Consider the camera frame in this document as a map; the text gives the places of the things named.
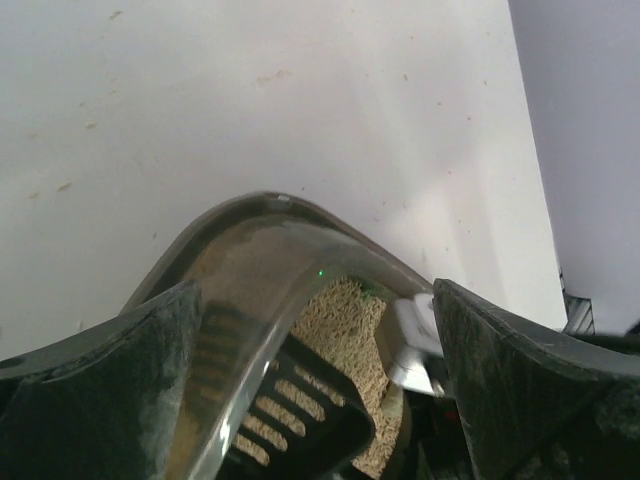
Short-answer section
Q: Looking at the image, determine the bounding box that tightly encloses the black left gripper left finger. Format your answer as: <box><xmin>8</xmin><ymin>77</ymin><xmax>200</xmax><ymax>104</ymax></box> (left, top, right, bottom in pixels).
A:
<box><xmin>1</xmin><ymin>281</ymin><xmax>202</xmax><ymax>479</ymax></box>

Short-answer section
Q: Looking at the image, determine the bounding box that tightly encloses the black slotted litter scoop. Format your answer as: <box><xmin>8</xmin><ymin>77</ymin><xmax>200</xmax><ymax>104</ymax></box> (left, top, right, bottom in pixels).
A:
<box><xmin>185</xmin><ymin>304</ymin><xmax>375</xmax><ymax>479</ymax></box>

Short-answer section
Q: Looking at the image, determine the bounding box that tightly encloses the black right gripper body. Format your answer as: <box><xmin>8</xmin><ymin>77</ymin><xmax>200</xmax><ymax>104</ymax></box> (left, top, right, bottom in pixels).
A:
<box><xmin>399</xmin><ymin>391</ymin><xmax>473</xmax><ymax>479</ymax></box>

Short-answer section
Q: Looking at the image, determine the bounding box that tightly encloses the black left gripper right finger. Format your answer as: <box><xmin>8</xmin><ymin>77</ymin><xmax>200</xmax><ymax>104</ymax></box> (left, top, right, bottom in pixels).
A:
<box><xmin>433</xmin><ymin>279</ymin><xmax>639</xmax><ymax>479</ymax></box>

